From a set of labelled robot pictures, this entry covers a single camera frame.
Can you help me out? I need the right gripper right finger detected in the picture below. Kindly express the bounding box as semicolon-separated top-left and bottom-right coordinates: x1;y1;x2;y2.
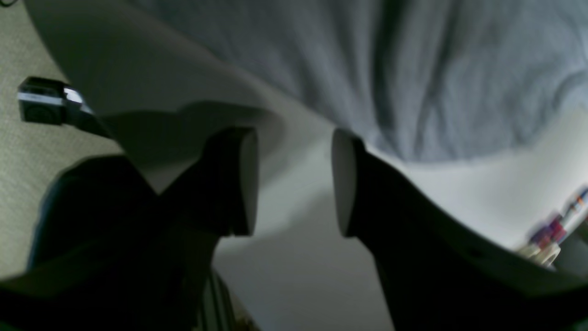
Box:
332;129;588;331

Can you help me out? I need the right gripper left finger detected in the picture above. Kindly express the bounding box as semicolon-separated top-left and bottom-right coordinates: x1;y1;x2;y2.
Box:
1;128;259;331

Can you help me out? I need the grey T-shirt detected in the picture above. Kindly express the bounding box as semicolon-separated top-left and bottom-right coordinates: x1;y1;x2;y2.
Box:
131;0;588;163

